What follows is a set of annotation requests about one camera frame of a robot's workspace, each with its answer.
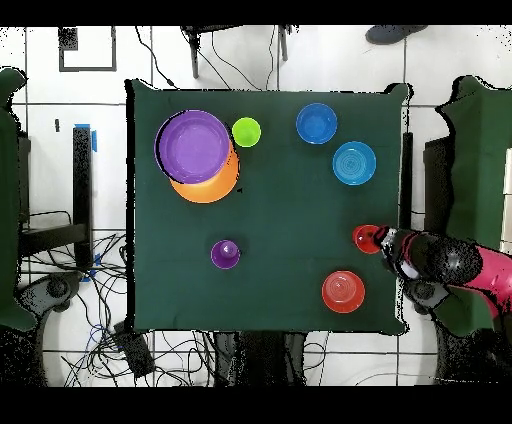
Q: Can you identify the flat-bottomed light blue bowl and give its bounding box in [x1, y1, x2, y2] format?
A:
[331, 140, 378, 187]

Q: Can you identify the small orange bowl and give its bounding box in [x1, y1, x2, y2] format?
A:
[321, 270, 367, 314]

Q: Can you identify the person's foot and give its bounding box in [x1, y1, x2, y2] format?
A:
[364, 24, 429, 46]

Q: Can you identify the dark green tablecloth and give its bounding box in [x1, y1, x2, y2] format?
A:
[125, 78, 409, 333]

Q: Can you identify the black square floor frame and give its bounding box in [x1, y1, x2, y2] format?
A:
[58, 26, 118, 73]

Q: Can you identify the black power strip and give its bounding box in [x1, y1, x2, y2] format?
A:
[112, 321, 156, 379]

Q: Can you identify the purple bowl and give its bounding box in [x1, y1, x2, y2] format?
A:
[153, 109, 233, 186]

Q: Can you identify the black chair base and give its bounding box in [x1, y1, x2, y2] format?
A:
[403, 277, 451, 315]
[15, 271, 83, 317]

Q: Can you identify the dark blue bowl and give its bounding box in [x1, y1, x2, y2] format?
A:
[295, 102, 339, 146]

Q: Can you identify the black tripod stand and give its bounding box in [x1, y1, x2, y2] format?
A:
[180, 24, 295, 80]

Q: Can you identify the green cup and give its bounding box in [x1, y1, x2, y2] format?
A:
[231, 116, 262, 148]

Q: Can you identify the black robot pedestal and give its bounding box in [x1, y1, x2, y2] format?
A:
[213, 330, 309, 387]

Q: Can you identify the orange cup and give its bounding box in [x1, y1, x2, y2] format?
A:
[352, 223, 384, 256]

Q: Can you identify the large yellow-orange bowl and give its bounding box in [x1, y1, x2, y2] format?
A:
[169, 141, 242, 205]

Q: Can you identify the black table frame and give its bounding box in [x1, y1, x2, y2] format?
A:
[17, 125, 95, 273]

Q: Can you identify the purple cup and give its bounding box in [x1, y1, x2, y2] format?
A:
[210, 239, 242, 270]

